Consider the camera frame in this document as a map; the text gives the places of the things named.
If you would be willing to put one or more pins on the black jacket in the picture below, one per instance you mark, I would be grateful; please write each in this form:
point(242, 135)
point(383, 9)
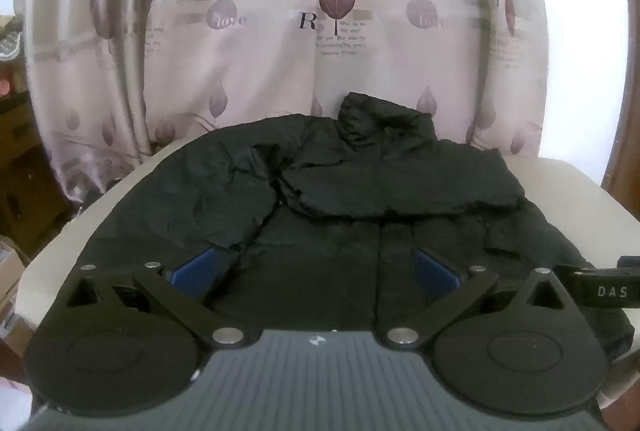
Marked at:
point(350, 171)

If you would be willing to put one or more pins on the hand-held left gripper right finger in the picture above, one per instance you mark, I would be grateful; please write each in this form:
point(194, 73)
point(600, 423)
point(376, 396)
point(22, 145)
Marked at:
point(437, 273)

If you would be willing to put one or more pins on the small printed carton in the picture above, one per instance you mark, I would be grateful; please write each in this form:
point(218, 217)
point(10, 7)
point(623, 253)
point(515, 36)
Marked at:
point(10, 281)

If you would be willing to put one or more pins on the brown cardboard box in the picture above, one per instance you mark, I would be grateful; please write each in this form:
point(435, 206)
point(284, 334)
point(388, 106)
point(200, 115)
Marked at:
point(30, 181)

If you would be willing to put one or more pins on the leaf print curtain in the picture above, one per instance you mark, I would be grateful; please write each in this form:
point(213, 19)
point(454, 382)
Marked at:
point(250, 61)

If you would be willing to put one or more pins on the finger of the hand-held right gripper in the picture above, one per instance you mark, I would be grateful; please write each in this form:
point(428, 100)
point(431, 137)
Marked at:
point(582, 286)

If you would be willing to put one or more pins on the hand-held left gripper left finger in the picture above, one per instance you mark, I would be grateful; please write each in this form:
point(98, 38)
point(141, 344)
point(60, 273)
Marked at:
point(197, 271)

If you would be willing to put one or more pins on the patterned fabric item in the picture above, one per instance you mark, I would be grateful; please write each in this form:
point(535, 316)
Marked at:
point(9, 40)

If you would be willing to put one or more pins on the brown wooden door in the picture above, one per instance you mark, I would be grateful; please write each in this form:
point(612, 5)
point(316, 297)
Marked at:
point(622, 151)

